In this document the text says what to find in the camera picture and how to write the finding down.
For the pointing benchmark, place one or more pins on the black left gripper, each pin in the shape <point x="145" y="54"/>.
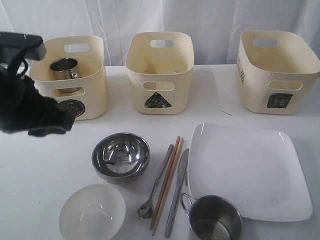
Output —
<point x="24" y="109"/>

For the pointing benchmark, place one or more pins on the steel cup without visible handle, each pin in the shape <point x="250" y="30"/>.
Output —
<point x="65" y="69"/>

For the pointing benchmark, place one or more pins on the steel bowl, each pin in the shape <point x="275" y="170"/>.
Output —
<point x="121" y="157"/>

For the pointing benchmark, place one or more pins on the translucent white bowl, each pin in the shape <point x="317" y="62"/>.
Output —
<point x="94" y="212"/>

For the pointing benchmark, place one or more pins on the steel cup with wire handle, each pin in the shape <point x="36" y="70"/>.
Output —
<point x="211" y="217"/>

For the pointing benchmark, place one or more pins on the cream bin with circle mark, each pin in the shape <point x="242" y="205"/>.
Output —
<point x="85" y="97"/>

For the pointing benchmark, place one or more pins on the cream bin with triangle mark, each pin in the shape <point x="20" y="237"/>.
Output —
<point x="160" y="68"/>

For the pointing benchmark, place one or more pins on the steel spoon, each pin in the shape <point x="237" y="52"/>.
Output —
<point x="145" y="211"/>

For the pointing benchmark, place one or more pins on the steel table knife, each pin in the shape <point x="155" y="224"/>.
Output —
<point x="181" y="172"/>

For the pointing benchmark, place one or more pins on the white backdrop curtain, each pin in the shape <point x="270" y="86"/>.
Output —
<point x="215" y="26"/>

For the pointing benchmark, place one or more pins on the white square plate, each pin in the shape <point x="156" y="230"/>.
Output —
<point x="258" y="170"/>

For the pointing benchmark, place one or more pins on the cream bin with square mark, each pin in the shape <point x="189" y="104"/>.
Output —
<point x="275" y="71"/>

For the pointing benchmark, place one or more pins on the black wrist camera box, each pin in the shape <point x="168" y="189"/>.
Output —
<point x="12" y="43"/>

